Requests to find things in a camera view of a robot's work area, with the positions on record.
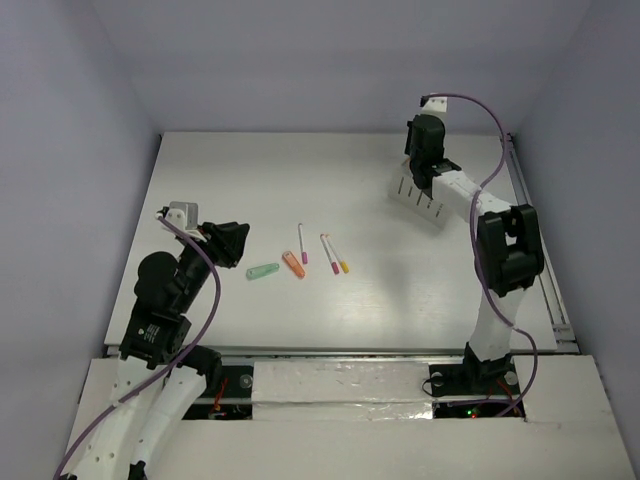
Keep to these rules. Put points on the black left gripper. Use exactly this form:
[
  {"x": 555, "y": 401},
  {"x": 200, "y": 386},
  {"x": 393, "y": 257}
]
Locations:
[{"x": 214, "y": 244}]

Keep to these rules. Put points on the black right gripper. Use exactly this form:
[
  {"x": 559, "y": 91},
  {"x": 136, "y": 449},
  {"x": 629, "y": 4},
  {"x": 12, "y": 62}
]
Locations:
[{"x": 409, "y": 149}]

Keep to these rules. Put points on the pink capped white marker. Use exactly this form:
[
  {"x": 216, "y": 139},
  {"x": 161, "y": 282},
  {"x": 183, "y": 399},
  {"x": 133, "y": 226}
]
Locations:
[{"x": 333, "y": 263}]

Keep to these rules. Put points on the yellow capped white marker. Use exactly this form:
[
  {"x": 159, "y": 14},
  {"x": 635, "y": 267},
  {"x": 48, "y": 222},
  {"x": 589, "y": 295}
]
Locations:
[{"x": 339, "y": 257}]

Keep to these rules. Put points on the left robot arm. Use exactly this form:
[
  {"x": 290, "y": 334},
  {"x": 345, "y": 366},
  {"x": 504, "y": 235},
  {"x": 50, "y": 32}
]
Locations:
[{"x": 159, "y": 375}]

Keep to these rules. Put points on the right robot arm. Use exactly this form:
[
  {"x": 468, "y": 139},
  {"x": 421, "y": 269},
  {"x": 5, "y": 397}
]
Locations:
[{"x": 507, "y": 253}]

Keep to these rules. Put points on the green utility knife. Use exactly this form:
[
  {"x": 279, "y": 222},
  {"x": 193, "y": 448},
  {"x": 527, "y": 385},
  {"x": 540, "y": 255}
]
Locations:
[{"x": 262, "y": 271}]

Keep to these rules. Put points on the orange utility knife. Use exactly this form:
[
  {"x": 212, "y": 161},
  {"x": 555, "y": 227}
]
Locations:
[{"x": 294, "y": 264}]

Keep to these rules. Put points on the white slotted organizer box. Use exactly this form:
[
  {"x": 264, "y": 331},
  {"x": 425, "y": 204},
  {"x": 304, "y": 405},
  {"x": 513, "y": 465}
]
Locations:
[{"x": 403, "y": 190}]

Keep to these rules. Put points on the purple capped white marker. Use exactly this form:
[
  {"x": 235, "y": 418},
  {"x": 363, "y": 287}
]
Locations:
[{"x": 303, "y": 250}]

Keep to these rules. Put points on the white foam front block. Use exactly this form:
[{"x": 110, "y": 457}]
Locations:
[{"x": 340, "y": 390}]

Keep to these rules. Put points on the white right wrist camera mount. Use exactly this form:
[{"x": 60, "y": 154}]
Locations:
[{"x": 435, "y": 105}]

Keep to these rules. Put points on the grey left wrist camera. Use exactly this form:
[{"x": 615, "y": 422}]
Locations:
[{"x": 182, "y": 215}]

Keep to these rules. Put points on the aluminium side rail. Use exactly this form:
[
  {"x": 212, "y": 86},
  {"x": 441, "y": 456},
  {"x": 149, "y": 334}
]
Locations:
[{"x": 564, "y": 335}]

